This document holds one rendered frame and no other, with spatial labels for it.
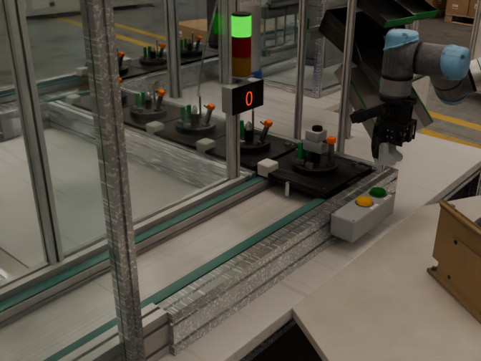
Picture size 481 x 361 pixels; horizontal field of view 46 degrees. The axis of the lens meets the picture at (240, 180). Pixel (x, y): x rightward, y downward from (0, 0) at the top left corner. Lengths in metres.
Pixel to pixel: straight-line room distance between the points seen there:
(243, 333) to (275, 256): 0.21
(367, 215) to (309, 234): 0.16
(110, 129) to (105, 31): 0.13
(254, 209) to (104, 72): 0.84
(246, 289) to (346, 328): 0.22
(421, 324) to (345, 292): 0.18
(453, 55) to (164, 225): 0.77
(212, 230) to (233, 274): 0.27
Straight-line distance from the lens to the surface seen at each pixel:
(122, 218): 0.87
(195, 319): 1.16
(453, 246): 1.34
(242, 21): 1.44
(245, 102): 1.49
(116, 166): 0.83
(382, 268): 1.44
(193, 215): 1.45
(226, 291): 1.20
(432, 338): 1.26
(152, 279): 1.27
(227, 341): 1.19
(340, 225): 1.44
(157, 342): 1.12
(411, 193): 1.82
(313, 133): 1.60
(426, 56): 1.37
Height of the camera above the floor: 1.64
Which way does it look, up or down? 25 degrees down
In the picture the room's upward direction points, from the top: straight up
